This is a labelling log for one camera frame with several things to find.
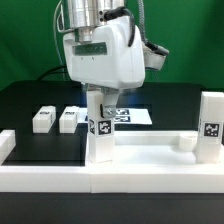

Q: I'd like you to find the white cable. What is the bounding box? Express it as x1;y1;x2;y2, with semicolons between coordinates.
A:
52;0;67;82

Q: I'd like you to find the grey braided camera cable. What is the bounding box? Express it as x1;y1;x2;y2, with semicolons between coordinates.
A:
136;0;170;56

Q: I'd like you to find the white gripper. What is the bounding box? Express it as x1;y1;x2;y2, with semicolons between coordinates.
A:
63;16;145;118

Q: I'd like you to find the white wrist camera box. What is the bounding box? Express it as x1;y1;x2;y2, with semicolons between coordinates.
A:
143;46;169;71

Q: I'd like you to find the fiducial marker sheet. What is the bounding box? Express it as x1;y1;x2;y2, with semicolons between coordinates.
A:
76;107;153;126

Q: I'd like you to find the black cable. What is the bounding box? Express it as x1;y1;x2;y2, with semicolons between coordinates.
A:
35;64;69;83

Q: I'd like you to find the white U-shaped fence wall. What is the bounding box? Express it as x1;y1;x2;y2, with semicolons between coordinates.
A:
0;130;224;193

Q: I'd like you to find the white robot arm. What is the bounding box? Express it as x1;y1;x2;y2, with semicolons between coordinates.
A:
57;0;145;118

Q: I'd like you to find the white desk top tray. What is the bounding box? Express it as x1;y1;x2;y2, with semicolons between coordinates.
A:
84;129;224;168

